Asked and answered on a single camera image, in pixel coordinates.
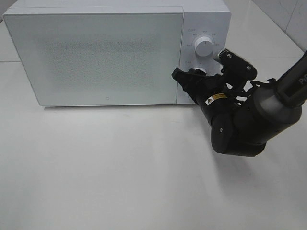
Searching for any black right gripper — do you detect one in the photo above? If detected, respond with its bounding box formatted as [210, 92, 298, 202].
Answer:
[171, 68, 247, 105]

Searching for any white timer knob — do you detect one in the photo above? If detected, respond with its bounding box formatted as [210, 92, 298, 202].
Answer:
[195, 68, 207, 73]

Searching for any white microwave door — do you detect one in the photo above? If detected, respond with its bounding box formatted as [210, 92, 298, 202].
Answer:
[4, 13, 183, 106]

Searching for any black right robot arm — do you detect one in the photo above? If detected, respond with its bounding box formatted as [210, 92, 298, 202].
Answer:
[172, 49, 307, 157]

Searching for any upper white power knob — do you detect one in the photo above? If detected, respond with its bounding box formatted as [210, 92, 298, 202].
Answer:
[194, 36, 213, 57]

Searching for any white microwave oven body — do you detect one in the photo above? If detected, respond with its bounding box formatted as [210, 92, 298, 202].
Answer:
[2, 0, 231, 104]

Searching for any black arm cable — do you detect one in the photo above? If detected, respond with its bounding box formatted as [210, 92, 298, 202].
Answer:
[225, 78, 279, 106]

